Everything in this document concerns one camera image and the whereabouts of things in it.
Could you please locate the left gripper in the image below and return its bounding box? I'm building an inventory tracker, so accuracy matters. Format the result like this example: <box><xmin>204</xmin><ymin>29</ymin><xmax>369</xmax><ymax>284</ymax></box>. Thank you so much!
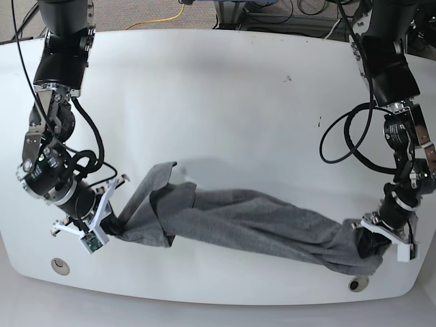
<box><xmin>352</xmin><ymin>183</ymin><xmax>422</xmax><ymax>262</ymax></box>

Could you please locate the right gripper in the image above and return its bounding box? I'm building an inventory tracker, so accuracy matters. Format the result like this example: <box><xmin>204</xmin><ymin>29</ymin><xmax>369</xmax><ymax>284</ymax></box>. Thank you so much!
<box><xmin>50</xmin><ymin>174</ymin><xmax>129</xmax><ymax>244</ymax></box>

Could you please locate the grey t-shirt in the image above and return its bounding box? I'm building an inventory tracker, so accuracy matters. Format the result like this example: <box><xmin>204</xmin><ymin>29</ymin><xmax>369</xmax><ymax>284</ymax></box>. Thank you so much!
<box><xmin>114</xmin><ymin>161</ymin><xmax>384</xmax><ymax>276</ymax></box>

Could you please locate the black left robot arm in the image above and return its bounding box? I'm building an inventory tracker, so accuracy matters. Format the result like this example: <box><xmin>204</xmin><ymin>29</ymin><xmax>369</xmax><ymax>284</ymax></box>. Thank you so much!
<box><xmin>344</xmin><ymin>1</ymin><xmax>435</xmax><ymax>262</ymax></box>

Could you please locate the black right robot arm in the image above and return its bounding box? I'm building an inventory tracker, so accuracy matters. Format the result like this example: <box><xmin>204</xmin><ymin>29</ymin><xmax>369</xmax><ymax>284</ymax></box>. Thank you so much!
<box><xmin>16</xmin><ymin>1</ymin><xmax>127</xmax><ymax>253</ymax></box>

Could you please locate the right table grommet hole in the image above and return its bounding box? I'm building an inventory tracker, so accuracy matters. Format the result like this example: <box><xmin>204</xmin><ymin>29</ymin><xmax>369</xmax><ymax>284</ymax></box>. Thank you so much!
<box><xmin>348</xmin><ymin>276</ymin><xmax>369</xmax><ymax>293</ymax></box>

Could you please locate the table grommet hole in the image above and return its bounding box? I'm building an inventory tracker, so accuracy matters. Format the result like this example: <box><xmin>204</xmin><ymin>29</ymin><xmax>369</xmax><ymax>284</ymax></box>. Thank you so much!
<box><xmin>348</xmin><ymin>276</ymin><xmax>369</xmax><ymax>293</ymax></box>
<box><xmin>50</xmin><ymin>258</ymin><xmax>70</xmax><ymax>276</ymax></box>

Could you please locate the left table grommet hole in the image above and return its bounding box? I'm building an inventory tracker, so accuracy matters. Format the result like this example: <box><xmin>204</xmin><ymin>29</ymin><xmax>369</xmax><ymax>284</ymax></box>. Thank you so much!
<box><xmin>50</xmin><ymin>258</ymin><xmax>70</xmax><ymax>276</ymax></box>

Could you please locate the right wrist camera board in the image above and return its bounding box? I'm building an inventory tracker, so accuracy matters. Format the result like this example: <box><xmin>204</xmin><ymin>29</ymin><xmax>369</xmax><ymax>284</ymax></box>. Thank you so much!
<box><xmin>80</xmin><ymin>232</ymin><xmax>103</xmax><ymax>254</ymax></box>

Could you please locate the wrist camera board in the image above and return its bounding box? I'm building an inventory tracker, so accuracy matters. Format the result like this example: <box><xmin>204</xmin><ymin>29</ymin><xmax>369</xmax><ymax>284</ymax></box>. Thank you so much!
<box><xmin>80</xmin><ymin>232</ymin><xmax>103</xmax><ymax>254</ymax></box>
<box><xmin>409</xmin><ymin>243</ymin><xmax>419</xmax><ymax>260</ymax></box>

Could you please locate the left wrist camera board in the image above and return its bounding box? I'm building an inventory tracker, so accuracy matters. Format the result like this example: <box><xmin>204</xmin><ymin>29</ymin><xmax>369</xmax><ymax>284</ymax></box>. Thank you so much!
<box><xmin>409</xmin><ymin>243</ymin><xmax>419</xmax><ymax>260</ymax></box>

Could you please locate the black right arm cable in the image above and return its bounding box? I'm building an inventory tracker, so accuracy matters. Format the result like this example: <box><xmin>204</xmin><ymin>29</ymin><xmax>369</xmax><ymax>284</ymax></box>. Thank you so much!
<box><xmin>8</xmin><ymin>0</ymin><xmax>119</xmax><ymax>191</ymax></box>

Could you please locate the white cable on floor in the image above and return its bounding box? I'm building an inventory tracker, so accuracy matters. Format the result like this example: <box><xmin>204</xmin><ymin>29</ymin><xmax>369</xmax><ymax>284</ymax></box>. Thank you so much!
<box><xmin>322</xmin><ymin>15</ymin><xmax>345</xmax><ymax>40</ymax></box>

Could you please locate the black floor cables left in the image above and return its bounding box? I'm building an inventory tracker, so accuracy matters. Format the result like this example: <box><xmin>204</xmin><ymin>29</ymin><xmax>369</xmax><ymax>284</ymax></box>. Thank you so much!
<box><xmin>12</xmin><ymin>0</ymin><xmax>45</xmax><ymax>40</ymax></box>

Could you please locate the aluminium frame post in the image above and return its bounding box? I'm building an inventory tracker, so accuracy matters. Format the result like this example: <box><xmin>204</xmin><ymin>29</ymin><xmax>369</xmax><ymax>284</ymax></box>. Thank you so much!
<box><xmin>213</xmin><ymin>1</ymin><xmax>248</xmax><ymax>30</ymax></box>

